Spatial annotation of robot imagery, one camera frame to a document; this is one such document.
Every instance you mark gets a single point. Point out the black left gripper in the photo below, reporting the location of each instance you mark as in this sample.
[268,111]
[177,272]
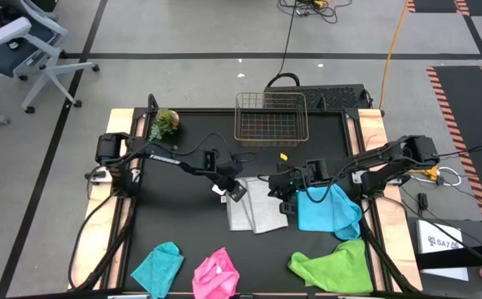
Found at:
[236,192]

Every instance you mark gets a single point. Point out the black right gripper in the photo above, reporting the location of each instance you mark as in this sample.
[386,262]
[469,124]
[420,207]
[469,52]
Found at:
[284,182]

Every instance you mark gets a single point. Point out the white waffle weave towel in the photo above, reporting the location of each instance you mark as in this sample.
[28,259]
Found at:
[262,207]

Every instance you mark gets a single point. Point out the light blue microfiber towel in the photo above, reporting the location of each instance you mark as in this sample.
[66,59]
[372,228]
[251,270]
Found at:
[328,212]

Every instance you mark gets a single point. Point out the pink microfiber towel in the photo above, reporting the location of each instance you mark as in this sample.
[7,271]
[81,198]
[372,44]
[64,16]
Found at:
[216,276]

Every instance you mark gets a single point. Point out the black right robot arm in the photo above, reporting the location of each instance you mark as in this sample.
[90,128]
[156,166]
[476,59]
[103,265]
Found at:
[421,149]

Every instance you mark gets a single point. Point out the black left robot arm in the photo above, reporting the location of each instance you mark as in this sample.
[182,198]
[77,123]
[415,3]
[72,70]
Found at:
[162,159]

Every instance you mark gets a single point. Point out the green microfiber towel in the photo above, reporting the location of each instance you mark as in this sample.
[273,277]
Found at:
[336,270]

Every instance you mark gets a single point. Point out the teal microfiber towel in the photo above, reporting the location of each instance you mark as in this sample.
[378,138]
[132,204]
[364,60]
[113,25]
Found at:
[158,270]

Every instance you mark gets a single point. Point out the yellow label tag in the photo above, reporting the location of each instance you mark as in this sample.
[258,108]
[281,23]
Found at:
[283,156]

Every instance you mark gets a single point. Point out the small potted green plant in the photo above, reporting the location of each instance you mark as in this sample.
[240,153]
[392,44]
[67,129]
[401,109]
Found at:
[166,120]

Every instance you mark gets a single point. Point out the wooden table side board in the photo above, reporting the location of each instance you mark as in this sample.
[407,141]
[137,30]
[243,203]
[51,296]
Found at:
[394,232]
[95,232]

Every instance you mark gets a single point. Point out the black perforated computer case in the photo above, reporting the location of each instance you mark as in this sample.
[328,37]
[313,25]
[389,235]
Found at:
[332,95]

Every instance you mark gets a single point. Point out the white paper sign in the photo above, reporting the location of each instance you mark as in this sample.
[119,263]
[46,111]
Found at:
[436,232]

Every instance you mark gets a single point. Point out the black metal bar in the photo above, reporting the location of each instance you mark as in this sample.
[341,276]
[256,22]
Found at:
[461,257]

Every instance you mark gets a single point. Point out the black mat orange striped edge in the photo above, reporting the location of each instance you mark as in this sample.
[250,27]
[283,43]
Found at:
[465,124]
[434,5]

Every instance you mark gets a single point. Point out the grey office chair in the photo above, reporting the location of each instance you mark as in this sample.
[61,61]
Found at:
[0,58]

